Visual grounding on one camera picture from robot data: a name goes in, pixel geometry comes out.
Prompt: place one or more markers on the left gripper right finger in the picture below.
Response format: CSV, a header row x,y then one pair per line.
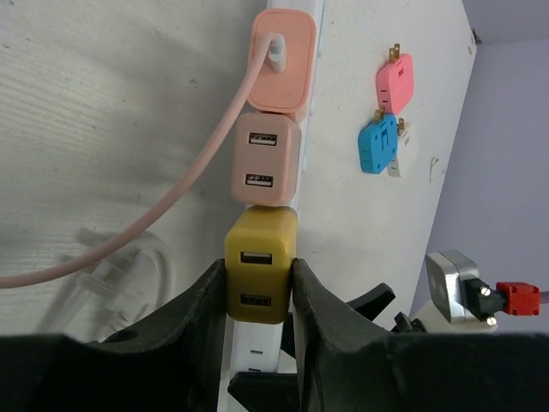
x,y
347,363

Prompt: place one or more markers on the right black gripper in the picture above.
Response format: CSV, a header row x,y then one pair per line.
x,y
372,303

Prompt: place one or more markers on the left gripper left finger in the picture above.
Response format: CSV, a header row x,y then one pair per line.
x,y
168,361

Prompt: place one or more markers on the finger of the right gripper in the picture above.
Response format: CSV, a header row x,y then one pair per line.
x,y
263,392

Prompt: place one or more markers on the yellow olive USB charger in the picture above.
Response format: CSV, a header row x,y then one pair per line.
x,y
259,251

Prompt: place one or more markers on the white plug adapter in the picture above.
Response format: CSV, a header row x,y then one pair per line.
x,y
408,148

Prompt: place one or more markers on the blue plug adapter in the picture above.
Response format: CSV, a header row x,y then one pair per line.
x,y
378,142

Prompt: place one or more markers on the pink plug adapter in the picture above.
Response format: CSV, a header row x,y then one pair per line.
x,y
395,81

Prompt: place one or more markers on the beige brown USB charger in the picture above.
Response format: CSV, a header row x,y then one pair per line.
x,y
265,159

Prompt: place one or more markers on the salmon pink USB charger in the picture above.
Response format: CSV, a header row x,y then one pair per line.
x,y
285,41

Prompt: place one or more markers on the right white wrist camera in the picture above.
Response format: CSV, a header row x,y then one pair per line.
x,y
460,301

